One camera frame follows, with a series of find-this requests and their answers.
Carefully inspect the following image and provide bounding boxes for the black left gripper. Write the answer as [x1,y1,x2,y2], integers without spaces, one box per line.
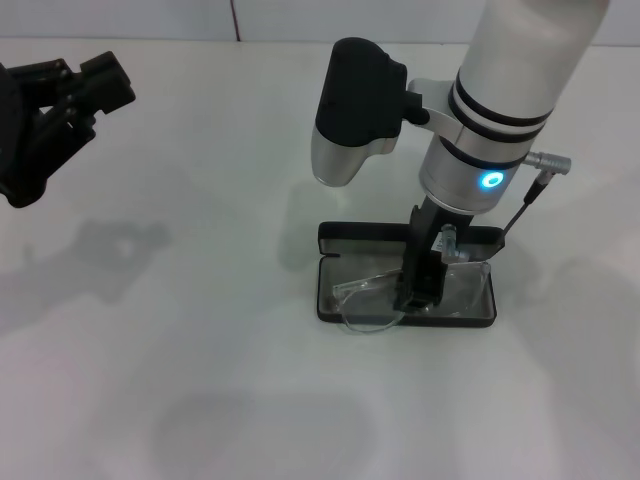
[0,49,137,209]

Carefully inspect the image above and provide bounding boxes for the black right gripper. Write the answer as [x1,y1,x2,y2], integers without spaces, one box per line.
[394,197,479,312]

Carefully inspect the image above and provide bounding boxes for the clear white glasses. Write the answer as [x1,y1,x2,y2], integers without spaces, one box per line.
[330,259,494,335]

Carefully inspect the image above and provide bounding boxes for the black glasses case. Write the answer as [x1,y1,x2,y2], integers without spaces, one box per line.
[315,221,506,330]

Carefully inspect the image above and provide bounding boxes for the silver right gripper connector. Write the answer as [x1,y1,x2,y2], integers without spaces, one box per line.
[438,223,471,265]

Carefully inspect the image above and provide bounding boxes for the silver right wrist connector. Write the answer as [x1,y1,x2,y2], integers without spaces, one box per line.
[522,151,572,175]

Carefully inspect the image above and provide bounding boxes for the grey right wrist cable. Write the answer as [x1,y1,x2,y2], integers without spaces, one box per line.
[498,169,547,247]

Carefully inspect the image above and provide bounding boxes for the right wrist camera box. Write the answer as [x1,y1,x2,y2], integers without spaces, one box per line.
[309,36,431,189]

